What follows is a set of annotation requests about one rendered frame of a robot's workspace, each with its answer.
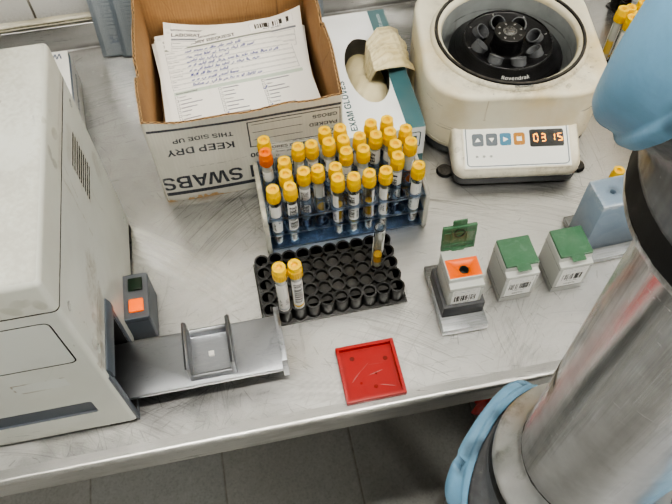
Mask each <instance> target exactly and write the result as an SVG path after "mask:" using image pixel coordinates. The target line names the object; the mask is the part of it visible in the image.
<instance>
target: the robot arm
mask: <svg viewBox="0 0 672 504"><path fill-rule="evenodd" d="M592 111H593V115H594V118H595V120H596V121H597V122H598V123H599V124H600V125H601V126H602V127H604V128H606V129H608V130H609V131H611V132H612V133H613V139H614V141H615V142H616V144H617V145H619V146H621V147H624V148H626V149H629V150H633V151H632V153H631V155H630V158H629V161H628V164H627V168H626V171H625V174H624V180H623V194H622V196H623V205H624V213H625V217H626V220H627V224H628V228H629V231H630V233H631V236H632V238H633V240H632V241H631V243H630V245H629V246H628V248H627V250H626V252H625V253H624V255H623V257H622V258H621V260H620V262H619V263H618V265H617V267H616V269H615V270H614V272H613V274H612V275H611V277H610V279H609V280H608V282H607V284H606V286H605V287H604V289H603V291H602V292H601V294H600V296H599V298H598V299H597V301H596V303H595V304H594V306H593V308H592V309H591V311H590V313H589V315H588V316H587V318H586V320H585V321H584V323H583V325H582V326H581V328H580V330H579V332H578V333H577V335H576V337H575V338H574V340H573V342H572V343H571V345H570V347H569V349H568V350H567V352H566V354H565V355H564V357H563V359H562V360H561V362H560V364H559V366H558V367H557V369H556V371H555V372H554V374H553V376H552V377H551V379H550V381H549V383H545V384H541V385H539V386H538V385H532V384H531V383H529V382H527V381H524V380H516V381H514V382H510V383H509V384H507V385H506V386H504V387H503V388H502V389H501V390H500V391H499V392H498V393H497V394H496V395H495V396H494V397H493V398H492V399H491V400H490V402H489V403H488V404H487V405H486V407H485V408H484V409H483V411H482V412H481V413H480V415H479V416H478V417H477V419H476V420H475V422H474V423H473V425H472V427H471V428H470V430H469V431H468V433H467V435H466V436H465V438H464V440H463V441H462V443H461V445H460V447H459V449H458V455H457V456H456V458H455V459H454V460H453V462H452V464H451V466H450V469H449V472H448V474H447V478H446V482H445V497H446V501H447V503H448V504H672V0H645V1H644V2H643V4H642V6H641V7H640V9H639V10H638V12H637V14H636V15H635V17H634V18H633V20H632V22H631V23H630V25H629V27H628V28H627V30H626V32H625V33H624V35H623V37H622V39H621V40H620V42H619V44H618V45H617V47H616V49H615V50H614V52H613V54H612V56H611V58H610V60H609V62H608V63H607V65H606V67H605V69H604V71H603V73H602V75H601V77H600V79H599V82H598V84H597V86H596V88H595V91H594V94H593V98H592Z"/></svg>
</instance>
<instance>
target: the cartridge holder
mask: <svg viewBox="0 0 672 504"><path fill-rule="evenodd" d="M437 268H438V264H437V265H431V266H425V267H424V275H425V278H426V282H427V285H428V288H429V292H430V295H431V299H432V302H433V306H434V309H435V312H436V316H437V319H438V323H439V326H440V329H441V333H442V336H445V335H451V334H457V333H463V332H468V331H474V330H480V329H486V328H487V327H488V321H487V318H486V315H485V312H484V309H483V307H484V304H485V300H484V297H483V294H482V295H481V298H480V300H475V301H469V302H463V303H457V304H451V305H446V302H445V299H444V296H443V292H442V289H441V286H440V283H439V279H438V276H437V273H436V272H437Z"/></svg>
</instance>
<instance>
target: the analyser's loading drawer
mask: <svg viewBox="0 0 672 504"><path fill-rule="evenodd" d="M273 313H274V316H269V317H264V318H258V319H253V320H247V321H242V322H236V323H231V324H230V321H229V315H228V314H226V315H225V316H224V319H225V323H224V324H219V325H213V326H208V327H202V328H197V329H192V330H188V328H187V326H186V324H185V323H183V322H182V323H181V333H176V334H171V335H166V336H160V337H155V338H149V339H144V340H138V341H133V342H127V343H122V344H117V345H114V347H115V379H116V380H117V382H118V383H119V385H120V386H121V387H122V389H123V390H124V392H125V393H126V395H127V396H128V397H129V399H130V400H133V399H139V398H144V397H149V396H154V395H159V394H165V393H170V392H175V391H180V390H186V389H191V388H196V387H201V386H206V385H212V384H217V383H222V382H227V381H232V380H238V379H243V378H248V377H253V376H258V375H264V374H269V373H274V372H279V371H284V375H285V376H286V375H290V372H289V366H288V360H287V355H286V349H285V344H284V338H283V332H282V327H281V321H280V316H279V310H278V306H276V307H273ZM211 350H214V354H215V356H211V357H209V352H208V351H211Z"/></svg>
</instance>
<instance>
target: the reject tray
mask: <svg viewBox="0 0 672 504"><path fill-rule="evenodd" d="M335 353H336V358H337V362H338V367H339V371H340V376H341V380H342V385H343V389H344V394H345V399H346V403H347V406H351V405H356V404H361V403H366V402H371V401H376V400H381V399H386V398H391V397H396V396H401V395H406V394H407V389H406V385H405V382H404V378H403V374H402V371H401V367H400V363H399V360H398V356H397V352H396V349H395V345H394V341H393V338H387V339H382V340H377V341H372V342H366V343H361V344H356V345H350V346H345V347H340V348H335Z"/></svg>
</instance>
